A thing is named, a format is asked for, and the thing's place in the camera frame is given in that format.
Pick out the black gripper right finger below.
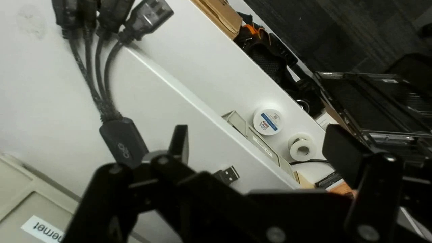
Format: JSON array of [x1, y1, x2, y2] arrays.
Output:
[[321, 123, 405, 243]]

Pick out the plain white tape roll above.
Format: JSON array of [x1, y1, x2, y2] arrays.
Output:
[[287, 132, 316, 162]]

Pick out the black orange gear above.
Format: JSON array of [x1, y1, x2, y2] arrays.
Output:
[[233, 12, 301, 87]]

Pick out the white metal shelf unit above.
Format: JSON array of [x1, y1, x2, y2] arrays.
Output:
[[0, 0, 343, 243]]

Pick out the black multi-plug extension cable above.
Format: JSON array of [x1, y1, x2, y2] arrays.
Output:
[[50, 0, 240, 186]]

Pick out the white tape roll blue label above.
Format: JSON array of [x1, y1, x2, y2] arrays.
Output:
[[252, 105, 283, 136]]

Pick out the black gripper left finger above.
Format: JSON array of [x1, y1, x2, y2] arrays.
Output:
[[61, 124, 201, 243]]

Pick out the black metal cart frame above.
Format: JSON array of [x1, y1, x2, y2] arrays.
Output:
[[314, 53, 432, 159]]

